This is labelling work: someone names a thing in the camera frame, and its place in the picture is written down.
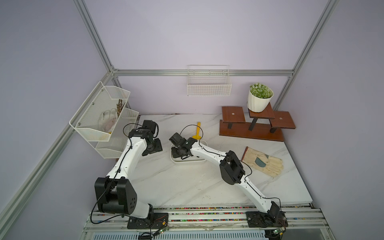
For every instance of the clear plastic bag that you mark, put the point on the clear plastic bag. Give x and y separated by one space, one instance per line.
107 120

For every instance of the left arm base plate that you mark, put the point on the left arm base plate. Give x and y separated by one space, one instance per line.
155 221

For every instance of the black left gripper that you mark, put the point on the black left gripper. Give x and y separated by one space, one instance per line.
158 147

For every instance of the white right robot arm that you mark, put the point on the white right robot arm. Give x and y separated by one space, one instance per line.
231 169

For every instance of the white plastic storage box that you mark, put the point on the white plastic storage box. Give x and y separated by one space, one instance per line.
189 160

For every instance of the white mesh two-tier shelf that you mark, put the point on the white mesh two-tier shelf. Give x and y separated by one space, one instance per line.
85 120

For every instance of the yellow plastic scoop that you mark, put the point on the yellow plastic scoop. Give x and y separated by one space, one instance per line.
197 136

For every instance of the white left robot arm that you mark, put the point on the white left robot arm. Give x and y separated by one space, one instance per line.
115 194

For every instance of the brown wooden display stand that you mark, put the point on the brown wooden display stand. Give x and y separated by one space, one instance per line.
266 125

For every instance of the beige work glove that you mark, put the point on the beige work glove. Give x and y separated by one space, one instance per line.
262 162

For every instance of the white wire wall basket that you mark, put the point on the white wire wall basket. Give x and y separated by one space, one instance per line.
209 80

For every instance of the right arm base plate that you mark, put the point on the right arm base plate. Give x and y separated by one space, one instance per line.
266 220

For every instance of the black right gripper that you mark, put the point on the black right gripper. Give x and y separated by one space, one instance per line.
175 155

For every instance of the white potted green plant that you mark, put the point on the white potted green plant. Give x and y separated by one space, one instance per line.
259 97

